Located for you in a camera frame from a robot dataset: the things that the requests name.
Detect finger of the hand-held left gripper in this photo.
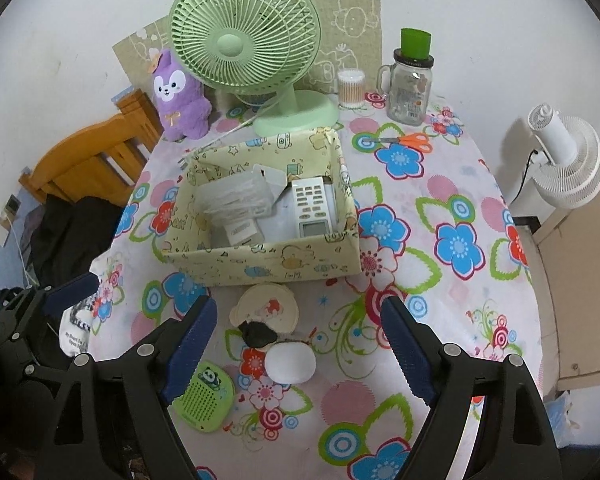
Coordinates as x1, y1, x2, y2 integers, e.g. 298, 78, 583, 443
0, 272, 101, 346

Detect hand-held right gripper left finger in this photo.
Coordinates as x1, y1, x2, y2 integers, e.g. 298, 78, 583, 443
40, 295, 218, 480

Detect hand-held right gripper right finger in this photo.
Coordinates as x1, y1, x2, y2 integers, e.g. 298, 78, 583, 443
380, 295, 563, 480

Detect green panda speaker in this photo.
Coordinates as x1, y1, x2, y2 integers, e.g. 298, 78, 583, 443
172, 359, 237, 433

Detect small black object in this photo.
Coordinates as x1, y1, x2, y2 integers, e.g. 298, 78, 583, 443
239, 321, 278, 348

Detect cream round compact case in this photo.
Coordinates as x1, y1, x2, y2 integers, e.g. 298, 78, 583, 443
229, 282, 300, 336

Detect white round case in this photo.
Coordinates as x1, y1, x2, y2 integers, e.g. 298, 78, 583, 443
265, 341, 317, 386

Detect yellow patterned storage box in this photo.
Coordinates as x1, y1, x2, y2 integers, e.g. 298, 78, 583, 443
161, 127, 362, 287

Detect white charger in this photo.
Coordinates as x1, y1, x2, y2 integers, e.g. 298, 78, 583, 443
223, 217, 262, 247

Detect white remote control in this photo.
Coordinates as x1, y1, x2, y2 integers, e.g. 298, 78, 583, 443
291, 177, 338, 240

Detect white printed cloth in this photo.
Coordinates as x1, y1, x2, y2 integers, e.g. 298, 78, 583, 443
60, 305, 101, 358

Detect black clothing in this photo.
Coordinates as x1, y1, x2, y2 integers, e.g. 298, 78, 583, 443
25, 192, 131, 291

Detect floral tablecloth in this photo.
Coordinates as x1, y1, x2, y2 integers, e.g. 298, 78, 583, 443
60, 90, 546, 480

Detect wooden chair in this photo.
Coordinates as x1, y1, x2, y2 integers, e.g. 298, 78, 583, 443
19, 89, 165, 206

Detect beige door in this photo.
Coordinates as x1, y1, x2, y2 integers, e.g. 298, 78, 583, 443
530, 115, 600, 396

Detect purple plush toy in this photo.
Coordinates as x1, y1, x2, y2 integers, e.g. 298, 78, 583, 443
151, 49, 213, 142

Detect white clip fan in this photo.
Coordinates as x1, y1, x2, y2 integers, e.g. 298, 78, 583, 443
527, 103, 600, 209

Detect glass jar with green lid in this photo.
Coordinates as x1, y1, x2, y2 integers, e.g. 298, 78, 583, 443
377, 28, 435, 127

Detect cotton swab container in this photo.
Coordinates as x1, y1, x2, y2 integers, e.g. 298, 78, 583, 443
336, 68, 367, 109

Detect green desk fan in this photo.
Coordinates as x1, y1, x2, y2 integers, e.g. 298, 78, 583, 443
169, 0, 341, 138

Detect orange handled scissors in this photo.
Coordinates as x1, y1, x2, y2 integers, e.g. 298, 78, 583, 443
367, 132, 433, 153

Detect black power cable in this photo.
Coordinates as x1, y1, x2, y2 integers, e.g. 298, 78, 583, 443
507, 147, 541, 206

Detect white fan cable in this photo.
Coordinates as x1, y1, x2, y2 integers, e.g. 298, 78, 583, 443
177, 102, 281, 171

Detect beige cartoon wall sheet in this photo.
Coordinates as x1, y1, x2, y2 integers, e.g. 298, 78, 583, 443
112, 0, 383, 96

